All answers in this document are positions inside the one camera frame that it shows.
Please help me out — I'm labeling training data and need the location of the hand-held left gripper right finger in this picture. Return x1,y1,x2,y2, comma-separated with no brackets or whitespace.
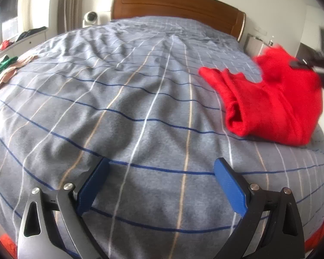
214,157,305,259

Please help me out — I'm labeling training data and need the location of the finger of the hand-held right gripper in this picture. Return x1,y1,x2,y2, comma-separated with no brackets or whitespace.
289,57,324,74

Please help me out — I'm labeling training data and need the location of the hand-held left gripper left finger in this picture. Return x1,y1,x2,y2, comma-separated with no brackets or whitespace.
17,157,110,259

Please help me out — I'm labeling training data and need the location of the red knit sweater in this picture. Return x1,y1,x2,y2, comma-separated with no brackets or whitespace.
199,46,323,147

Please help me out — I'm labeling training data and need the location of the green and beige clothes pile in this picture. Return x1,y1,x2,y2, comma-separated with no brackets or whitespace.
0,55,38,99

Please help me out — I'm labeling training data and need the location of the white bedside cabinet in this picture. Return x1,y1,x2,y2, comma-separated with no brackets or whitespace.
244,33,270,57

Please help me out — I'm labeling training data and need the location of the grey checked bed blanket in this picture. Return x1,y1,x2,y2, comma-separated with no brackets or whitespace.
0,16,324,259

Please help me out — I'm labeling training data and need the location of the orange red cloth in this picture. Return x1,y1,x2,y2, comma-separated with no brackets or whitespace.
304,216,324,252
0,234,18,259

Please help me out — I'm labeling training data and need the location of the wooden headboard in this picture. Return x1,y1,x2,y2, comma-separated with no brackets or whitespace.
111,0,246,42

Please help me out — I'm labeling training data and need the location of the green cloth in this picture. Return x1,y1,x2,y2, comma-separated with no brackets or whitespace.
0,56,18,85

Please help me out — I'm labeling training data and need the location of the white low cabinet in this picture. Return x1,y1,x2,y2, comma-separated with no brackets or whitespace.
0,27,48,65

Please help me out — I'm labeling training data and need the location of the dark cloth pile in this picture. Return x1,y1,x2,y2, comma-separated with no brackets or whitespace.
16,27,47,40

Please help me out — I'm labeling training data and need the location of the small white fan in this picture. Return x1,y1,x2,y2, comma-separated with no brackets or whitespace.
82,11,99,27

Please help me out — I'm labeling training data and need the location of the beige curtain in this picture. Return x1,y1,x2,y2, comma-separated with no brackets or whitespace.
57,0,84,34

